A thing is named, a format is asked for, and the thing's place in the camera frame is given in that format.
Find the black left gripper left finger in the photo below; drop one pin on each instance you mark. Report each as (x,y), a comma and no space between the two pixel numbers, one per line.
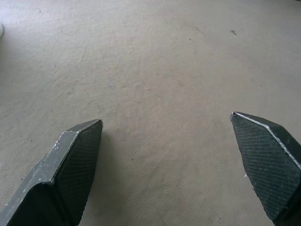
(58,179)

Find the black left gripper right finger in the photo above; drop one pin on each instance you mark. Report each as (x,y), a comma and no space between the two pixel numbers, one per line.
(270,164)

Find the white object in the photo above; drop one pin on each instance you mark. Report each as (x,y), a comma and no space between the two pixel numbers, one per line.
(1,29)

